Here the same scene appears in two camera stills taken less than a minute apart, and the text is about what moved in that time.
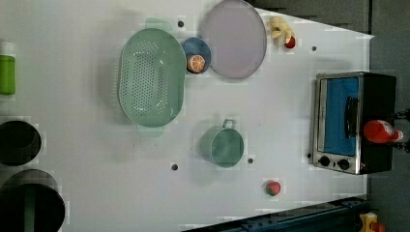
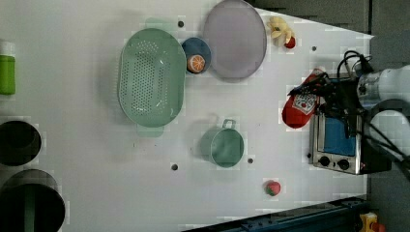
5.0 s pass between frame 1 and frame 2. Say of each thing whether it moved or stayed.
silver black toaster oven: stayed
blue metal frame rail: stayed
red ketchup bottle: moved
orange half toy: stayed
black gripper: moved
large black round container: stayed
